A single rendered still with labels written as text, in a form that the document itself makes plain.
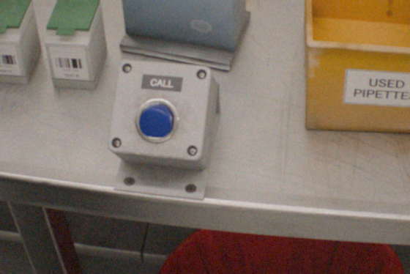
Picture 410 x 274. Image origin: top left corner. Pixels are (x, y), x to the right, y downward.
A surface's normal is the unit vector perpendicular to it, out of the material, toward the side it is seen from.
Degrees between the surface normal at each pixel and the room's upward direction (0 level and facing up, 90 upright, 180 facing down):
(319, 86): 90
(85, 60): 90
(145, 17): 90
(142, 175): 0
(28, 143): 0
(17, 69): 90
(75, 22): 0
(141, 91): 30
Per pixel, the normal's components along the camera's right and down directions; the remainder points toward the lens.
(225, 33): -0.29, 0.74
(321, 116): -0.08, 0.77
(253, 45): -0.04, -0.64
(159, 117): -0.16, 0.35
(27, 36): 0.99, 0.10
